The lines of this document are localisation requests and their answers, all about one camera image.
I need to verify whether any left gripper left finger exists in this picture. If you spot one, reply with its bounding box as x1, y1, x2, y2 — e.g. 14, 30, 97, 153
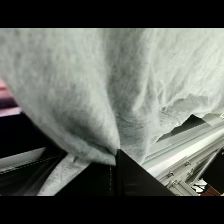
54, 161, 117, 197

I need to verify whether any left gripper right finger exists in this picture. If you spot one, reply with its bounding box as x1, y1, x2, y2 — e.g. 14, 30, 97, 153
115, 148, 176, 197

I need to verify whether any grey T-shirt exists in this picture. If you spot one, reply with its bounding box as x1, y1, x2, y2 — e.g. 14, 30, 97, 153
0, 28, 224, 197

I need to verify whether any silver frame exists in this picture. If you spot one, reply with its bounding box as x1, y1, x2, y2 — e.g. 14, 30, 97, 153
141, 113, 224, 197

